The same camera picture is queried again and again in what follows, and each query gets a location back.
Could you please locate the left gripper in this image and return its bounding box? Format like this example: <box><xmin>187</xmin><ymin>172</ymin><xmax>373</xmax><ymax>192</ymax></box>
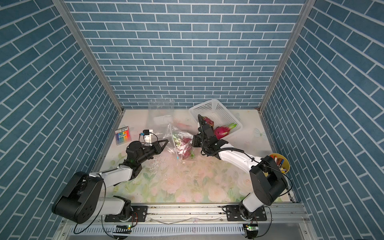
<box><xmin>135</xmin><ymin>140</ymin><xmax>168</xmax><ymax>166</ymax></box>

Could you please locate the zip-top bag with label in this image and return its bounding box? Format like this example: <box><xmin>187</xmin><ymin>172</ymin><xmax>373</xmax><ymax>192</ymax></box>
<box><xmin>146</xmin><ymin>98</ymin><xmax>175</xmax><ymax>136</ymax></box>

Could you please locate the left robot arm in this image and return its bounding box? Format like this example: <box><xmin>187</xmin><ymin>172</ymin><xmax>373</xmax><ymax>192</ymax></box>
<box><xmin>52</xmin><ymin>139</ymin><xmax>169</xmax><ymax>224</ymax></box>

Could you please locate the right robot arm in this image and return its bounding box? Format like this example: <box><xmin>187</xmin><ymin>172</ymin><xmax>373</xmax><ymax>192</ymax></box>
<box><xmin>193</xmin><ymin>115</ymin><xmax>289</xmax><ymax>220</ymax></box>

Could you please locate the white plastic basket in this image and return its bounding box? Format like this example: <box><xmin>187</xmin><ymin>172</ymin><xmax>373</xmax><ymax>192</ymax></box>
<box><xmin>189</xmin><ymin>99</ymin><xmax>243</xmax><ymax>140</ymax></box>

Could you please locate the rainbow colour card pack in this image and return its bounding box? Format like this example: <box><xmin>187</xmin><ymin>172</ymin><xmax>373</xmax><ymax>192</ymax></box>
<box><xmin>115</xmin><ymin>127</ymin><xmax>131</xmax><ymax>146</ymax></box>

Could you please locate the yellow cup of markers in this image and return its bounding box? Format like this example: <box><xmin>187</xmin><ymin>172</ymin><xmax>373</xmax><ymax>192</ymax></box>
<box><xmin>270</xmin><ymin>153</ymin><xmax>291</xmax><ymax>174</ymax></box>

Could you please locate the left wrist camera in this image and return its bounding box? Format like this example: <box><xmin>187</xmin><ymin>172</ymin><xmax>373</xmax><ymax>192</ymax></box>
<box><xmin>139</xmin><ymin>130</ymin><xmax>156</xmax><ymax>144</ymax></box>

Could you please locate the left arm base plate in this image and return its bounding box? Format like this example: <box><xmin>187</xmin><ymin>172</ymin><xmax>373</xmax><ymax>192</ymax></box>
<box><xmin>104</xmin><ymin>206</ymin><xmax>148</xmax><ymax>224</ymax></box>

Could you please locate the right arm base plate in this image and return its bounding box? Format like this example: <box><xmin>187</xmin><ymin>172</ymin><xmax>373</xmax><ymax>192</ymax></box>
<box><xmin>222</xmin><ymin>205</ymin><xmax>267</xmax><ymax>222</ymax></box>

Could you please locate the aluminium front rail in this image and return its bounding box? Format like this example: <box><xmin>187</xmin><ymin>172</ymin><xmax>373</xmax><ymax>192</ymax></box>
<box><xmin>53</xmin><ymin>203</ymin><xmax>317</xmax><ymax>240</ymax></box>

